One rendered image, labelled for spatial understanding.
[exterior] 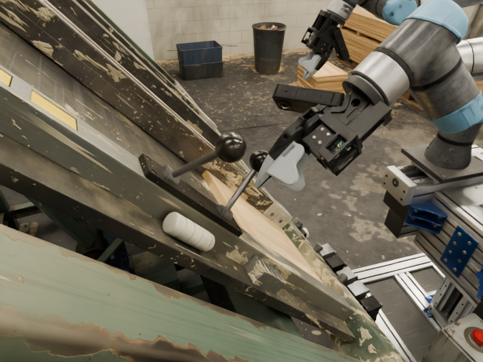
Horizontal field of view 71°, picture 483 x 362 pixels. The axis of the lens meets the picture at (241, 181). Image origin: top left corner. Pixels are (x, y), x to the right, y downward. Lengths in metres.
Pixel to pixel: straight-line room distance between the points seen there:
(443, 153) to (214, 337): 1.22
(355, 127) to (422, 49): 0.13
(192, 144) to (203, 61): 4.34
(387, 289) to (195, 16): 5.10
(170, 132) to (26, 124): 0.47
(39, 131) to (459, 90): 0.54
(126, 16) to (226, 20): 2.11
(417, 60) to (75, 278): 0.47
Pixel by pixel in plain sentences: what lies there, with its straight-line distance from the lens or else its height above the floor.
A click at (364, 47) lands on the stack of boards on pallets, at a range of 5.60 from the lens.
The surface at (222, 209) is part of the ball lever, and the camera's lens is 0.52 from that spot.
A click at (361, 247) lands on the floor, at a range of 2.47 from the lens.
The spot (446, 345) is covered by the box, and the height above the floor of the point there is 0.90.
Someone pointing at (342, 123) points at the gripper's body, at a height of 1.50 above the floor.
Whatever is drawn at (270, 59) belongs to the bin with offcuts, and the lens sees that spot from 5.35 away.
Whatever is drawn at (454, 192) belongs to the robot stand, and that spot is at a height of 0.95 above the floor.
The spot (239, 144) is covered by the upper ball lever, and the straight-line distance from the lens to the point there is 0.39.
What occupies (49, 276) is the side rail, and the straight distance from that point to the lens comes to 0.20.
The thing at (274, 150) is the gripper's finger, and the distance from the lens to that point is 0.50.
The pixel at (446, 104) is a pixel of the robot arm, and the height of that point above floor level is 1.51.
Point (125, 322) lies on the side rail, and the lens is 0.21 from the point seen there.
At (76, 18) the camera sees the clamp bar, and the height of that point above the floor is 1.52.
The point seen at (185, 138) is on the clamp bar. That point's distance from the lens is 0.83.
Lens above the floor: 1.71
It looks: 36 degrees down
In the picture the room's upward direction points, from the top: straight up
